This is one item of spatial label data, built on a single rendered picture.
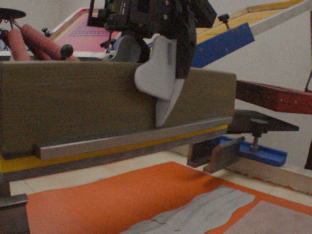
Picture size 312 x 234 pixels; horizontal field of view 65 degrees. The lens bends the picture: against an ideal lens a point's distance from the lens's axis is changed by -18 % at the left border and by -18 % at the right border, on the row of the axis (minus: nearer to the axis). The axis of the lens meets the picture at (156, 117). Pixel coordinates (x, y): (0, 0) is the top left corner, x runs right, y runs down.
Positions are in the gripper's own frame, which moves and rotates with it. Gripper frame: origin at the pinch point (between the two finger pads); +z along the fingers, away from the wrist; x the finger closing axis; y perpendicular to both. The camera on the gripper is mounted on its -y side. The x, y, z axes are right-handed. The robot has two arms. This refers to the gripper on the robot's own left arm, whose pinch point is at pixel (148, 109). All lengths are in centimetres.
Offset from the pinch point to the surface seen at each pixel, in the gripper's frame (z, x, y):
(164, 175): 13.5, -7.4, -13.7
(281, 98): 1, -10, -88
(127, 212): 13.6, -1.4, 0.8
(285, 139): 40, -32, -200
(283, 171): 10.5, 10.8, -25.6
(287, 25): -53, -42, -200
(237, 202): 13.0, 7.7, -12.8
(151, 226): 13.3, 3.2, 1.1
